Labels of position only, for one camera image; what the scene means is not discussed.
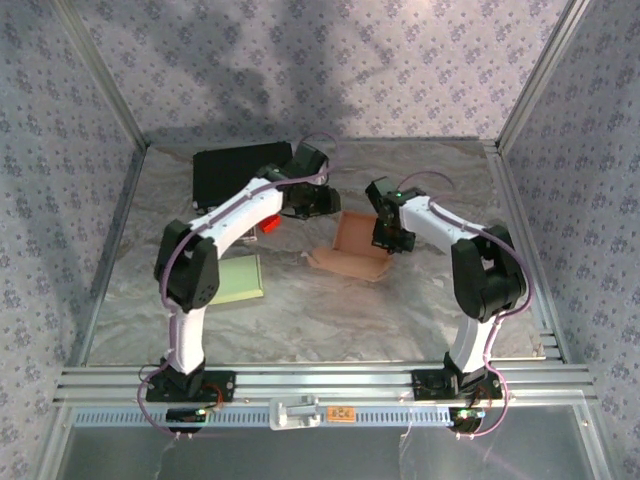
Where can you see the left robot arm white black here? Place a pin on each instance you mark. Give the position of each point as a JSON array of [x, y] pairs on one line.
[[240, 210]]

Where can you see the aluminium side rail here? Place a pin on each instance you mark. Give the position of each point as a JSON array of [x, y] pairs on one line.
[[506, 190], [120, 225]]

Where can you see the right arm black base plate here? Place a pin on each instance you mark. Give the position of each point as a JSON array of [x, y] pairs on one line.
[[425, 385]]

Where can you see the aluminium frame post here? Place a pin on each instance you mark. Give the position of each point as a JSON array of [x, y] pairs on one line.
[[101, 70], [542, 70]]

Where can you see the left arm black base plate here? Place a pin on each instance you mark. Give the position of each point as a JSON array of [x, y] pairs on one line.
[[225, 385]]

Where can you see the grey metal base panel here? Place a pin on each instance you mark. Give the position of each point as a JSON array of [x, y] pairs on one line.
[[320, 455]]

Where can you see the orange label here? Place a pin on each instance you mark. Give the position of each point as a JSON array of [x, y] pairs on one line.
[[341, 413]]

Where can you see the brown cardboard box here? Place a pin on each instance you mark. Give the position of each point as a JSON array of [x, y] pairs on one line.
[[355, 235]]

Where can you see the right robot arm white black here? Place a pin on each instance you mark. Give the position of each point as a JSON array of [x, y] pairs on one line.
[[435, 220]]

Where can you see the black hard case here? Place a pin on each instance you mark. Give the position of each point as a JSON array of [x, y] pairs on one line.
[[220, 170]]

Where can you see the white plastic clamp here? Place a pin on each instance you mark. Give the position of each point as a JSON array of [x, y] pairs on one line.
[[295, 412]]

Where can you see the small red object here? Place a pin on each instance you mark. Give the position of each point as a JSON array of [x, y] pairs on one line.
[[270, 226]]

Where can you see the light green box lid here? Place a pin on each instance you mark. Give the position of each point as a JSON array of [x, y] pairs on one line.
[[240, 280]]

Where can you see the aluminium mounting rail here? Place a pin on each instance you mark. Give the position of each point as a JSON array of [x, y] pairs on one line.
[[325, 380]]

